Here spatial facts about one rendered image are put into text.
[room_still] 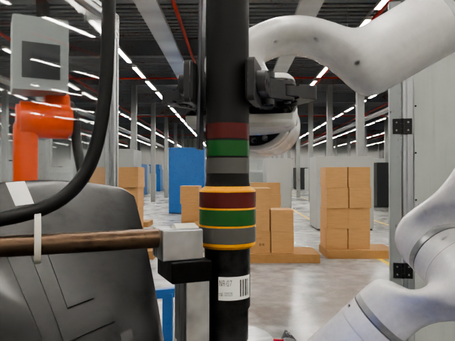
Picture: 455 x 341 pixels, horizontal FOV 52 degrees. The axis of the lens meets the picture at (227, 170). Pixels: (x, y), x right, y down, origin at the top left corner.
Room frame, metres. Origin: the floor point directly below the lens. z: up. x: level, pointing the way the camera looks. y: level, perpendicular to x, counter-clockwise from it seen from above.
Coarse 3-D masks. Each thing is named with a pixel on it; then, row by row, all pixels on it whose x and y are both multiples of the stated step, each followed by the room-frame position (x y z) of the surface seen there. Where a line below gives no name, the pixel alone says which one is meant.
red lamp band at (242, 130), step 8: (208, 128) 0.35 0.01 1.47; (216, 128) 0.34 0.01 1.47; (224, 128) 0.34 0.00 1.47; (232, 128) 0.34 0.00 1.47; (240, 128) 0.34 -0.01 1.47; (248, 128) 0.35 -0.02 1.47; (208, 136) 0.35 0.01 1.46; (216, 136) 0.34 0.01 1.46; (224, 136) 0.34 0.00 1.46; (232, 136) 0.34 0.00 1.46; (240, 136) 0.34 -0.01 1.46; (248, 136) 0.35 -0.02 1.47
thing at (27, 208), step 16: (112, 0) 0.32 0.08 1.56; (112, 16) 0.32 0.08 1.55; (112, 32) 0.32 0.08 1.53; (112, 48) 0.32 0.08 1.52; (112, 64) 0.32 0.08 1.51; (112, 80) 0.32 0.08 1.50; (96, 112) 0.32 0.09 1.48; (96, 128) 0.32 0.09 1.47; (96, 144) 0.32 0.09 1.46; (96, 160) 0.32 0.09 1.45; (80, 176) 0.31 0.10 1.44; (64, 192) 0.31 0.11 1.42; (16, 208) 0.30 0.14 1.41; (32, 208) 0.30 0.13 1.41; (48, 208) 0.30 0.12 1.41; (0, 224) 0.29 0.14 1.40
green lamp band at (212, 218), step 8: (200, 216) 0.35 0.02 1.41; (208, 216) 0.34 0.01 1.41; (216, 216) 0.34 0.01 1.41; (224, 216) 0.34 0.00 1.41; (232, 216) 0.34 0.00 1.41; (240, 216) 0.34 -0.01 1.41; (248, 216) 0.34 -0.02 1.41; (200, 224) 0.35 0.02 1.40; (208, 224) 0.34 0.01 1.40; (216, 224) 0.34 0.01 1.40; (224, 224) 0.34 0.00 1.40; (232, 224) 0.34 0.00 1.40; (240, 224) 0.34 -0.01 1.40; (248, 224) 0.34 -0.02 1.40
